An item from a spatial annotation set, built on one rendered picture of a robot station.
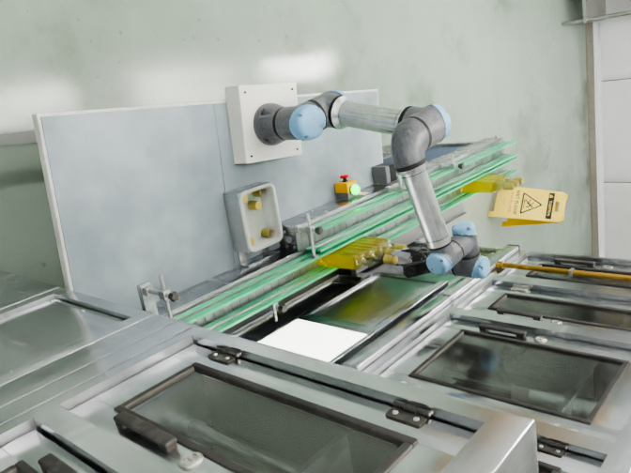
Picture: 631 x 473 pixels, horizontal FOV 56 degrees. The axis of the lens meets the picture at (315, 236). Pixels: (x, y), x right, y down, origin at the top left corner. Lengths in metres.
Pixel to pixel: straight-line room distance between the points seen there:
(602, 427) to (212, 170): 1.41
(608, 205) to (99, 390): 7.36
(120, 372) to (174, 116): 1.06
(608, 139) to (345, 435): 7.20
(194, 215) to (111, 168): 0.34
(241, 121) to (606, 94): 6.15
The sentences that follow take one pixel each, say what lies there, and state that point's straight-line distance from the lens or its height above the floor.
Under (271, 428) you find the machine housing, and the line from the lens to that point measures 0.94.
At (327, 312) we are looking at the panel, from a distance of 2.13.
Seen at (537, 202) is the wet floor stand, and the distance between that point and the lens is 5.48.
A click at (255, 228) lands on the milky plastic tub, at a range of 2.23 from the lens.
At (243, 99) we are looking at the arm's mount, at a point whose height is 0.82.
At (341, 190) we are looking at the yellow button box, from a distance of 2.55.
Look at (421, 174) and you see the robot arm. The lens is 1.81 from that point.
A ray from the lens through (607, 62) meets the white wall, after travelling 7.81.
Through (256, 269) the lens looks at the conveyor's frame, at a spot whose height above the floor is 0.87.
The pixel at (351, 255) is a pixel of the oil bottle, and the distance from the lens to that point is 2.20.
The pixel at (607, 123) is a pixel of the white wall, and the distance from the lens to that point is 7.88.
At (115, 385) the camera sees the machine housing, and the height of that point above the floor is 1.43.
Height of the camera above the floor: 2.42
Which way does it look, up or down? 42 degrees down
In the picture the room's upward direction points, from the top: 95 degrees clockwise
